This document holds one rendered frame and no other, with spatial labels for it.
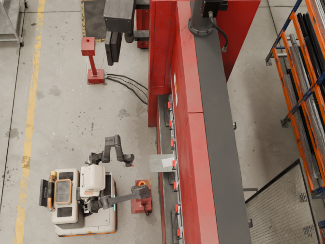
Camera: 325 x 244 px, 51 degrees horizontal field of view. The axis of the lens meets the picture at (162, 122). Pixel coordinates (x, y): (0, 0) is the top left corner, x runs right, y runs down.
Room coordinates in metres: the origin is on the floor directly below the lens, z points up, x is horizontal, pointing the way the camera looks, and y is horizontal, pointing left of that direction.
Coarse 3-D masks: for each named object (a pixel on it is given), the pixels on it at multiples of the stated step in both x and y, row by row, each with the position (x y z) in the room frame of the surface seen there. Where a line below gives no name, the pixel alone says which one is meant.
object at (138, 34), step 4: (136, 32) 2.49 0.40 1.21; (140, 32) 2.50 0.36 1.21; (144, 32) 2.51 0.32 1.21; (148, 32) 2.51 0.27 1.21; (136, 36) 2.44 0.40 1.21; (140, 36) 2.45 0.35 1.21; (144, 36) 2.45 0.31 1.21; (148, 36) 2.46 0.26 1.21; (136, 40) 2.43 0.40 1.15; (140, 40) 2.44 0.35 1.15; (144, 40) 2.45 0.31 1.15; (148, 40) 2.46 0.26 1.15
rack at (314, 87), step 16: (288, 16) 3.27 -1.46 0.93; (320, 32) 2.63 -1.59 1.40; (272, 48) 3.24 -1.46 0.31; (288, 48) 2.95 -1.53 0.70; (304, 48) 2.68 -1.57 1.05; (288, 96) 2.44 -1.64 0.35; (304, 96) 2.20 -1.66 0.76; (320, 96) 2.04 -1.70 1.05; (288, 112) 2.23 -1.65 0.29; (304, 112) 2.04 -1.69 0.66; (304, 160) 1.55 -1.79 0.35; (320, 160) 1.43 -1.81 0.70; (320, 192) 1.12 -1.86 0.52
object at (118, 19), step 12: (108, 0) 2.20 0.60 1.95; (120, 0) 2.22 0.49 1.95; (132, 0) 2.23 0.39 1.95; (108, 12) 2.07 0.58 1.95; (120, 12) 2.08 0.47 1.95; (132, 12) 2.10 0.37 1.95; (108, 24) 2.02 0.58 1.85; (120, 24) 2.02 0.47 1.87; (132, 24) 2.08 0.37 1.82; (132, 36) 2.43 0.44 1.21
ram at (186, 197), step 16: (176, 32) 1.89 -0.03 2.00; (176, 48) 1.79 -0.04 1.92; (176, 64) 1.69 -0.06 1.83; (176, 80) 1.59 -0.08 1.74; (176, 112) 1.38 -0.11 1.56; (176, 128) 1.26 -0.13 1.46; (176, 144) 1.15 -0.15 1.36; (192, 208) 0.46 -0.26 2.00; (192, 224) 0.37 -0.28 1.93; (192, 240) 0.28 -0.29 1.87
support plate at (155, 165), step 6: (150, 156) 1.14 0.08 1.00; (156, 156) 1.14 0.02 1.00; (162, 156) 1.15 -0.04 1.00; (168, 156) 1.16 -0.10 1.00; (174, 156) 1.17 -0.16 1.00; (150, 162) 1.08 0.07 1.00; (156, 162) 1.08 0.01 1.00; (150, 168) 1.01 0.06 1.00; (156, 168) 1.02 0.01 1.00; (162, 168) 1.03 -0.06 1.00; (168, 168) 1.03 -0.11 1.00
